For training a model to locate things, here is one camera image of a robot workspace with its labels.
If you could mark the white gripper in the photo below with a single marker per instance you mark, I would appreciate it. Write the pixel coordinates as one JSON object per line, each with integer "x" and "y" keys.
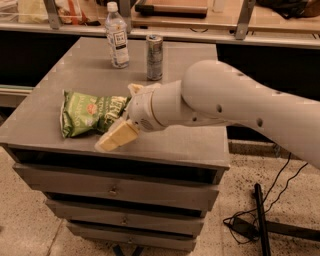
{"x": 141, "y": 108}

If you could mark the green jalapeno chip bag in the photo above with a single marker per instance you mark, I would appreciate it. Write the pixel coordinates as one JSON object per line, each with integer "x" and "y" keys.
{"x": 83, "y": 113}

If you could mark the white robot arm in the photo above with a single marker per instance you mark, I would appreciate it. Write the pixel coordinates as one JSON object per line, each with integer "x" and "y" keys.
{"x": 214, "y": 93}

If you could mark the silver drink can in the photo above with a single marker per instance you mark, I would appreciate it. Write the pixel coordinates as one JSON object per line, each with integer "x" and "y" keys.
{"x": 154, "y": 57}

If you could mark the grey top drawer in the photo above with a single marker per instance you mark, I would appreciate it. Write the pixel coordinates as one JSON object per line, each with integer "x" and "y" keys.
{"x": 118, "y": 186}

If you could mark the grey drawer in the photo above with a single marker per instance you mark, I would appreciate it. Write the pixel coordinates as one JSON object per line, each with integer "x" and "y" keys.
{"x": 118, "y": 186}
{"x": 110, "y": 215}
{"x": 97, "y": 232}

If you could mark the clear plastic water bottle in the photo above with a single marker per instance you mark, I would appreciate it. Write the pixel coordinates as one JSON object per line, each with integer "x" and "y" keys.
{"x": 116, "y": 32}

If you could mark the grey drawer cabinet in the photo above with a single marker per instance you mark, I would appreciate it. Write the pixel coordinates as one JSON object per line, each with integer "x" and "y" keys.
{"x": 32, "y": 135}

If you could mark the wooden board on counter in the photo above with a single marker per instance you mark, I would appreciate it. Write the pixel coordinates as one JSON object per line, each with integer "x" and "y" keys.
{"x": 174, "y": 8}

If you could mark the grey middle drawer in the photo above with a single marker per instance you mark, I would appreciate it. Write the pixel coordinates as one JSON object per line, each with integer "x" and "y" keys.
{"x": 110, "y": 215}

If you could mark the grey bottom drawer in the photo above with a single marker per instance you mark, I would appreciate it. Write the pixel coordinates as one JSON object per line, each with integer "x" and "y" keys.
{"x": 97, "y": 232}

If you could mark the black power adapter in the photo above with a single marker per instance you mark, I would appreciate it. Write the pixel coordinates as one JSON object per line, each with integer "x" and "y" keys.
{"x": 244, "y": 228}

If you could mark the long grey shelf counter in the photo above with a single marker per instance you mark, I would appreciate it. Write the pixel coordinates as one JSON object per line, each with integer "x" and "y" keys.
{"x": 266, "y": 28}

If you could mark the black metal stand leg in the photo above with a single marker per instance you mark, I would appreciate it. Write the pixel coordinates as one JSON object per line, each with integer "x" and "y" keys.
{"x": 266, "y": 227}

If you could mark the grey metal bracket left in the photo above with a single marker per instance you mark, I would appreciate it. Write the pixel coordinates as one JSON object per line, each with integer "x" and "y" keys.
{"x": 53, "y": 15}

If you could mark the grey metal bracket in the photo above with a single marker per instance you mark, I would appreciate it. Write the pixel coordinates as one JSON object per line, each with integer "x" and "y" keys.
{"x": 53, "y": 15}
{"x": 244, "y": 19}

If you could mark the grey metal bracket right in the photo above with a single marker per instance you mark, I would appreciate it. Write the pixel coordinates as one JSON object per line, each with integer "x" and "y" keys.
{"x": 244, "y": 19}

